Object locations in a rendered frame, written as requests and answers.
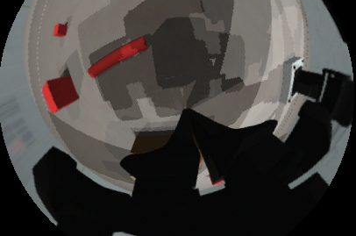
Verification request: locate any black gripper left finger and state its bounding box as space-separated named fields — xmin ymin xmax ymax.
xmin=120 ymin=110 xmax=201 ymax=190

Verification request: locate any red cylinder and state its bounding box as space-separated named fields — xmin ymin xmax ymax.
xmin=88 ymin=36 xmax=148 ymax=78

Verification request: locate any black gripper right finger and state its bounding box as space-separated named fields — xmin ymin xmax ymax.
xmin=187 ymin=108 xmax=279 ymax=183

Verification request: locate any brown square block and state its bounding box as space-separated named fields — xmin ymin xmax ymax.
xmin=130 ymin=134 xmax=172 ymax=154

